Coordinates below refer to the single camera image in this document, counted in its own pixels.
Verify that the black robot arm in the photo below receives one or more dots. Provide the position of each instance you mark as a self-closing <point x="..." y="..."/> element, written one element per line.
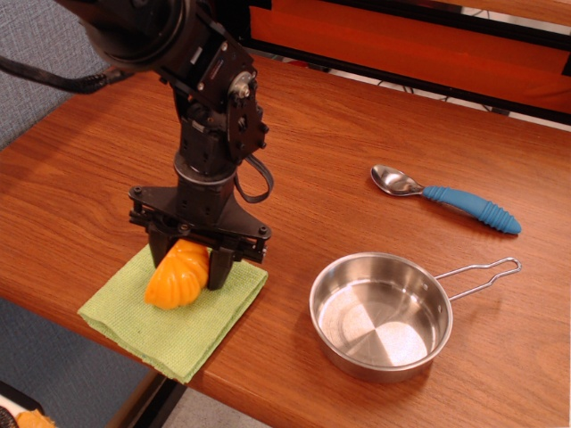
<point x="213" y="80"/>

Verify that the blue handled metal spoon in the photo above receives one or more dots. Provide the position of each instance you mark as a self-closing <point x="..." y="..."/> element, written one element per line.
<point x="396" y="183"/>

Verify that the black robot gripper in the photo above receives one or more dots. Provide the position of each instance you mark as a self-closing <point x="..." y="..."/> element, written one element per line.
<point x="208" y="214"/>

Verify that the green folded towel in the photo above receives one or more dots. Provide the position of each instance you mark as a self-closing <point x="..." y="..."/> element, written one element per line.
<point x="176" y="342"/>

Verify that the black table leg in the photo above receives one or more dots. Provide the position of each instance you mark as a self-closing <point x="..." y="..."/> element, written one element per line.
<point x="150" y="404"/>

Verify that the small stainless steel pan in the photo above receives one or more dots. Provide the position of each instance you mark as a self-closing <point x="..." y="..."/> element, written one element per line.
<point x="382" y="318"/>

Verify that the orange object at corner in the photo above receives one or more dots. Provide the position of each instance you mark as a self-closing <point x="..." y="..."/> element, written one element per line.
<point x="34" y="419"/>

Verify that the orange panel black frame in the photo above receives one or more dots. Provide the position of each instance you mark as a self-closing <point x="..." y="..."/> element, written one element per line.
<point x="512" y="55"/>

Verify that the orange plastic toy half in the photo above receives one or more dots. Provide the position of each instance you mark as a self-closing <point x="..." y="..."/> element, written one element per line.
<point x="180" y="277"/>

